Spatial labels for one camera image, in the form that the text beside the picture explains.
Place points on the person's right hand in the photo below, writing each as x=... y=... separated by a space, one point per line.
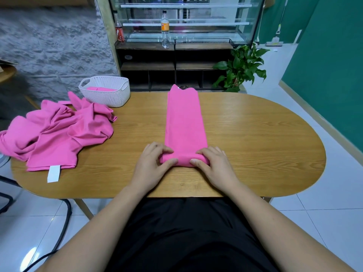
x=218 y=170

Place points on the person's left hand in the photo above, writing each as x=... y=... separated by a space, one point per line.
x=148 y=167

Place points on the pink towel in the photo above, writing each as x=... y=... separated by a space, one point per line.
x=101 y=89
x=184 y=121

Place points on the white woven plastic basket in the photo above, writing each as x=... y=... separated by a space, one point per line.
x=113 y=100

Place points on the pile of pink cloths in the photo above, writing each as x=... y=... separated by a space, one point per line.
x=59 y=133

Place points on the person's left forearm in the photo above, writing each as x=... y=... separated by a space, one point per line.
x=91 y=235

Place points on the person's right forearm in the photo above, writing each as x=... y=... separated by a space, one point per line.
x=283 y=232

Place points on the wooden table leg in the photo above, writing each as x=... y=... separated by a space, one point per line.
x=84 y=208
x=266 y=199

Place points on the green potted plant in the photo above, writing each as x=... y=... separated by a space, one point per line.
x=241 y=68

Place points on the red label cola bottle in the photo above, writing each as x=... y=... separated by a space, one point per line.
x=119 y=34

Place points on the clear bottle with orange label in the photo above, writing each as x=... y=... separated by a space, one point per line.
x=165 y=30

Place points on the white mop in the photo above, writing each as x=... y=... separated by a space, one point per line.
x=274 y=42

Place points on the glass display case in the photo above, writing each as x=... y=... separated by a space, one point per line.
x=193 y=19

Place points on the small round wooden side table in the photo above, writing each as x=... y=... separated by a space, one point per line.
x=5 y=70

